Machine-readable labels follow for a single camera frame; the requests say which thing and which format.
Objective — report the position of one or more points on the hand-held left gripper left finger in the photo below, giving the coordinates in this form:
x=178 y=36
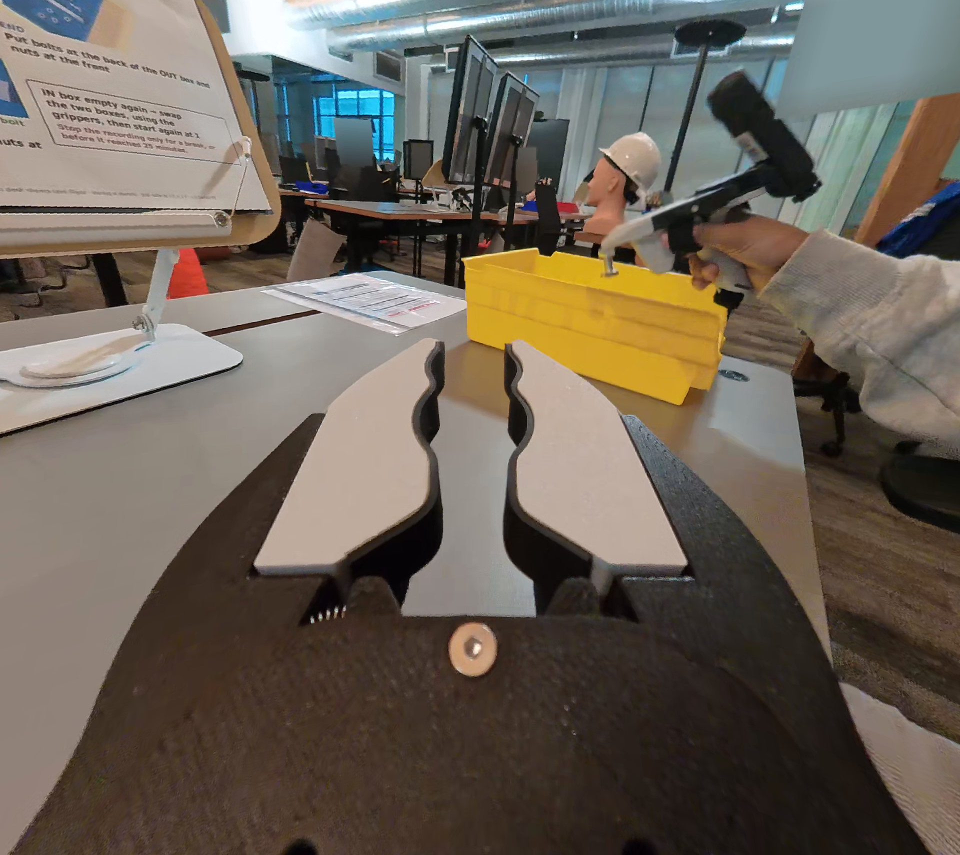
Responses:
x=352 y=487

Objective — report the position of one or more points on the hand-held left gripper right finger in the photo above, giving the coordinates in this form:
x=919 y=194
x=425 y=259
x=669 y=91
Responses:
x=592 y=487

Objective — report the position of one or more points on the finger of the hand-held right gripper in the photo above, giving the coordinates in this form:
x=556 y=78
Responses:
x=649 y=221

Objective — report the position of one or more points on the steel hex bolt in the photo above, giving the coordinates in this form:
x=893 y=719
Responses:
x=609 y=264

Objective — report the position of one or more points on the yellow plastic bin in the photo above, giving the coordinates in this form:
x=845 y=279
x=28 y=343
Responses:
x=585 y=330

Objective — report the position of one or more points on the person's right forearm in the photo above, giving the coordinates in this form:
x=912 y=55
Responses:
x=877 y=330

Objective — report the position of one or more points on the round desk grommet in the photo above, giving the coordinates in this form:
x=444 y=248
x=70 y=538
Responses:
x=733 y=376

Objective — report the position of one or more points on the grey desk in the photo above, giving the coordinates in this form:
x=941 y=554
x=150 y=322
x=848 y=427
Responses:
x=150 y=495

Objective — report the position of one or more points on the person's right hand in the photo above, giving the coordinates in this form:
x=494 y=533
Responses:
x=757 y=244

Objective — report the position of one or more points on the mannequin head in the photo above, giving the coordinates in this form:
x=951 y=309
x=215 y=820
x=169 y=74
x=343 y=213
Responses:
x=607 y=195

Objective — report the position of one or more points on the white hard hat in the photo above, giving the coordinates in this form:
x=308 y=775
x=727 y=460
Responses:
x=634 y=154

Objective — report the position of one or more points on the black pole with disc top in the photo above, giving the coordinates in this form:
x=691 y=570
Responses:
x=709 y=32

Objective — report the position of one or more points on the dark monitor screen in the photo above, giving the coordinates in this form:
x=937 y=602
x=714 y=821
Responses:
x=553 y=150

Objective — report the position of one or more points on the black monitor on stand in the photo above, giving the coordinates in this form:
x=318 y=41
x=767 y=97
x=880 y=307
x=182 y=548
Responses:
x=469 y=112
x=517 y=127

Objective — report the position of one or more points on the blue jacket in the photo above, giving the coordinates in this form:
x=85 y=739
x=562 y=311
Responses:
x=922 y=217

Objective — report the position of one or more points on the laminated paper sheet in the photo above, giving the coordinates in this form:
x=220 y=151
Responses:
x=367 y=300

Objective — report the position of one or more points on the white document stand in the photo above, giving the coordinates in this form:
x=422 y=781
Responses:
x=187 y=352

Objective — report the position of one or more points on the white cardboard sheet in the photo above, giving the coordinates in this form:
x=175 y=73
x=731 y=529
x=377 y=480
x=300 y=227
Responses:
x=315 y=251

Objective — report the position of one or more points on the small black monitor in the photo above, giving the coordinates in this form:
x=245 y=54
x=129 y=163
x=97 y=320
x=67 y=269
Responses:
x=418 y=159

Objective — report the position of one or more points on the wooden-top office table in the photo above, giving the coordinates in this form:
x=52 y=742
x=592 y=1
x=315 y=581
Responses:
x=390 y=208

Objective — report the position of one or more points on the orange cone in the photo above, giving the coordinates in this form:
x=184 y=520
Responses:
x=187 y=277

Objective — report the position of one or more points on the black mesh office chair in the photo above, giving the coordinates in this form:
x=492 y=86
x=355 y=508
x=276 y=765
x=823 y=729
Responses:
x=922 y=491

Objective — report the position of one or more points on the person's striped garment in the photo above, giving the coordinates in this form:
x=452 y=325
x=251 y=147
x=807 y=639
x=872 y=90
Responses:
x=915 y=780

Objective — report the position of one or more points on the printed instruction sheet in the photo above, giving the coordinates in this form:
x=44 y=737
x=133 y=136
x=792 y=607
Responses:
x=112 y=82

